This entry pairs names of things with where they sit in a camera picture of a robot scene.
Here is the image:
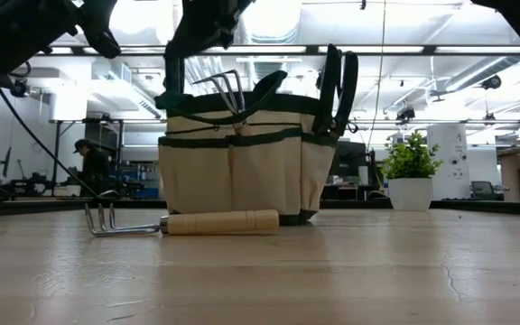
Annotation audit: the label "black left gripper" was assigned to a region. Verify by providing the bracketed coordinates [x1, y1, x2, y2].
[164, 0, 256, 60]

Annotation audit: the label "black-handled garden shears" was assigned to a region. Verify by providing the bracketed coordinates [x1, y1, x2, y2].
[312, 42, 360, 139]

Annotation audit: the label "beige green-trimmed gardening bag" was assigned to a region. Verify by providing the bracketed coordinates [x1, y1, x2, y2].
[153, 54, 339, 227]

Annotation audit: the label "wooden-handled three-prong cultivator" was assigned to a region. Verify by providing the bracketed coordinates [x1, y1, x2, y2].
[83, 202, 281, 238]

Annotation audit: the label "person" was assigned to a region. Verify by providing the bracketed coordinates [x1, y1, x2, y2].
[71, 138, 113, 199]

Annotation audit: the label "black background monitor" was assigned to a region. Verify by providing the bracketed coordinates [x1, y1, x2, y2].
[331, 140, 370, 178]

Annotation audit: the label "green plant in white pot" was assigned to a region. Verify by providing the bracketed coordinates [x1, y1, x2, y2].
[379, 130, 445, 212]

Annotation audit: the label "white round pillar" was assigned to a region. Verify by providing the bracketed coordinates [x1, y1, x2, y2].
[425, 123, 471, 201]

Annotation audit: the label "dark background office chair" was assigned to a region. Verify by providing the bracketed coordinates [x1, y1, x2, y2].
[469, 180, 506, 201]

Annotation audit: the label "black ceiling camera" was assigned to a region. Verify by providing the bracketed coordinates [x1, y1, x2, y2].
[8, 78, 30, 99]
[395, 107, 417, 125]
[481, 74, 503, 91]

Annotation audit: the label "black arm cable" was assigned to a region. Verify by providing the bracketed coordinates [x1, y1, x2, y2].
[0, 88, 121, 200]

